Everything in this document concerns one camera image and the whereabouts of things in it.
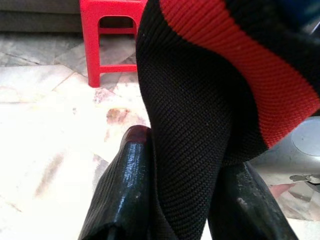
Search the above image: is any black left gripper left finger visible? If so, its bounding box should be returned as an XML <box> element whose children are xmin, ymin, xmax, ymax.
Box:
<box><xmin>79</xmin><ymin>125</ymin><xmax>180</xmax><ymax>240</ymax></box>

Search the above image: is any dark grey fabric sofa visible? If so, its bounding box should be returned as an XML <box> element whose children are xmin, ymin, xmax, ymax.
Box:
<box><xmin>0</xmin><ymin>0</ymin><xmax>85</xmax><ymax>33</ymax></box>

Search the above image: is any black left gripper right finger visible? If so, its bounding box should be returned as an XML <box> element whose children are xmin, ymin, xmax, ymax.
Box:
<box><xmin>207</xmin><ymin>161</ymin><xmax>301</xmax><ymax>240</ymax></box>

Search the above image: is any red plastic stool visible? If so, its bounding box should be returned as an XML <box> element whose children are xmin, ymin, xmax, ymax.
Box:
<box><xmin>79</xmin><ymin>0</ymin><xmax>148</xmax><ymax>88</ymax></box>

